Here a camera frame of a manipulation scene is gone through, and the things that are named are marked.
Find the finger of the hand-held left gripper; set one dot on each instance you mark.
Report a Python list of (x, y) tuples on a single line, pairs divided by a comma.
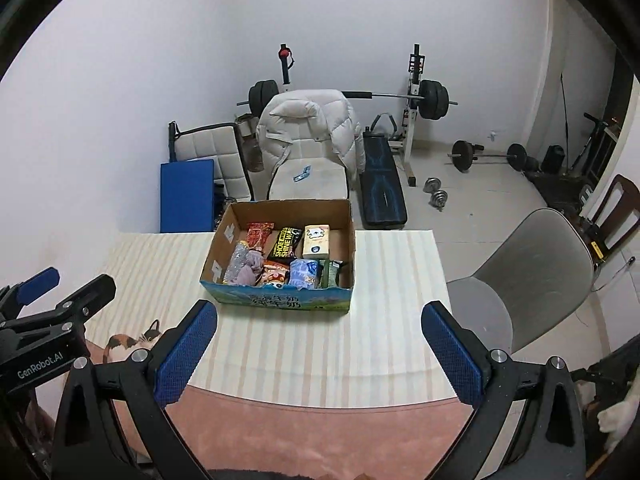
[(35, 282), (85, 296)]

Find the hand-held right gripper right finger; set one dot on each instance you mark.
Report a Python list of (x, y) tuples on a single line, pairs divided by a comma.
[(452, 355)]

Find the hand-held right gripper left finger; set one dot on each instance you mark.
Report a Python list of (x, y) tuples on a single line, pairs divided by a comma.
[(185, 355)]

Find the silver glitter pouch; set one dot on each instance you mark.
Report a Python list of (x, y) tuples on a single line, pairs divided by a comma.
[(235, 262)]

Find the cardboard box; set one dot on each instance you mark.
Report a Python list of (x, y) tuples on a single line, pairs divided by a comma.
[(280, 302)]

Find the purple grey sock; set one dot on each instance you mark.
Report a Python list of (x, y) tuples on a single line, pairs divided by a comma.
[(252, 270)]

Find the panda print snack packet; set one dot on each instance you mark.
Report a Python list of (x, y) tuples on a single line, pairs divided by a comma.
[(274, 275)]

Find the red snack packet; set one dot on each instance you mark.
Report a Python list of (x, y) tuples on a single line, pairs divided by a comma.
[(260, 235)]

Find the blue snack packet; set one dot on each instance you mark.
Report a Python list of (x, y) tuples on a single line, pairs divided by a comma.
[(303, 274)]

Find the green packet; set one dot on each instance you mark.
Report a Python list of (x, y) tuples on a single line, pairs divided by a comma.
[(332, 272)]

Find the black wipes packet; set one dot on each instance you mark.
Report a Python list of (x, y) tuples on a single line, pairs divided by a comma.
[(284, 244)]

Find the cream tissue pack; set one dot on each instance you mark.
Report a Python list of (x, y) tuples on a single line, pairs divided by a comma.
[(316, 241)]

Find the striped pink cat tablecloth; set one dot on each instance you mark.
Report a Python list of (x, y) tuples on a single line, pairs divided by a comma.
[(300, 360)]

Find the grey shell chair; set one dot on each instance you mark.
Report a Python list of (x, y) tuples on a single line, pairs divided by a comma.
[(540, 270)]

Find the blue board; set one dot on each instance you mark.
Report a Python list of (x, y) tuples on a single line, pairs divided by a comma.
[(186, 195)]

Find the chrome dumbbell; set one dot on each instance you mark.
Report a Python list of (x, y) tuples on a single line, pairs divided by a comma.
[(439, 199), (431, 185)]

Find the black weight bench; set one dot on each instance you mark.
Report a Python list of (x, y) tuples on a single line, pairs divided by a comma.
[(382, 185)]

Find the white quilted chair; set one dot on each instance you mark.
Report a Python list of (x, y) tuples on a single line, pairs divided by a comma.
[(210, 152)]

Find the small black barbell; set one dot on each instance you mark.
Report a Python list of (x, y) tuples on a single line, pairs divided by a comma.
[(462, 155)]

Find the small blue object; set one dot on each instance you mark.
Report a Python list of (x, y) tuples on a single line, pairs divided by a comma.
[(302, 174)]

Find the beige padded chair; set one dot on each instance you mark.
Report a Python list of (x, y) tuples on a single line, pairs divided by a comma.
[(325, 180)]

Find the white barbell rack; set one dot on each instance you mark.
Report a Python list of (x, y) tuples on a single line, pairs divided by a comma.
[(411, 125)]

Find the brown wooden chair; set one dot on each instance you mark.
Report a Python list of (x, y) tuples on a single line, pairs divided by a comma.
[(621, 178)]

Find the black plate barbell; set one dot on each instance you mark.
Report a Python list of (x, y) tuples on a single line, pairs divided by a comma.
[(434, 97)]

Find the white puffer jacket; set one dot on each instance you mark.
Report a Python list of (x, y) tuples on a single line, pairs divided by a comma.
[(300, 120)]

